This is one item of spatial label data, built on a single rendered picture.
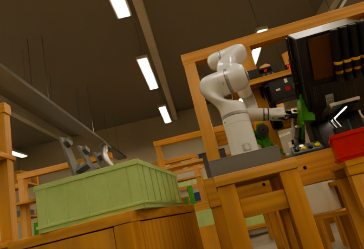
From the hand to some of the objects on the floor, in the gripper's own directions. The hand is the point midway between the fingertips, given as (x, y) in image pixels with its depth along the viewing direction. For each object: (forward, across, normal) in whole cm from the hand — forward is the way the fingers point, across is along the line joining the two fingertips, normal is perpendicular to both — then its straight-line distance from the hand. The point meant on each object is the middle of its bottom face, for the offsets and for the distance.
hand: (293, 114), depth 210 cm
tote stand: (-66, +145, -55) cm, 168 cm away
